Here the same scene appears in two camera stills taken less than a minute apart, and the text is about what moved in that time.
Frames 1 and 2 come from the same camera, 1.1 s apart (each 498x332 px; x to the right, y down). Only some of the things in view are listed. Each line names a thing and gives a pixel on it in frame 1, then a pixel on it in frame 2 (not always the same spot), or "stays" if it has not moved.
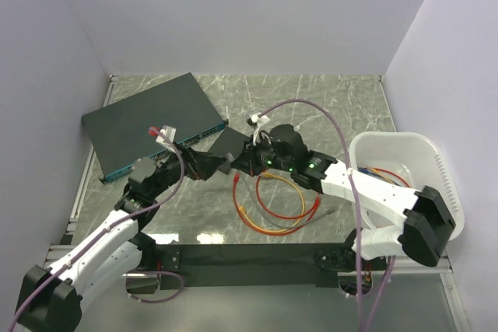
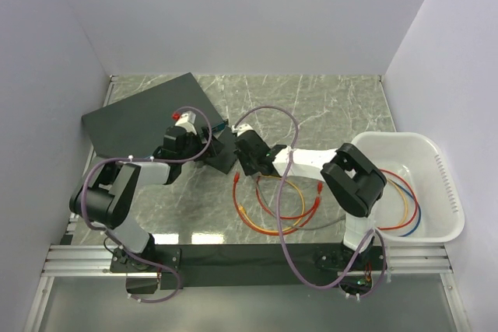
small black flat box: x=230 y=141 stays
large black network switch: x=118 y=134 stays
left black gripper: x=199 y=164 to x=198 y=138
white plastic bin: x=412 y=160 stays
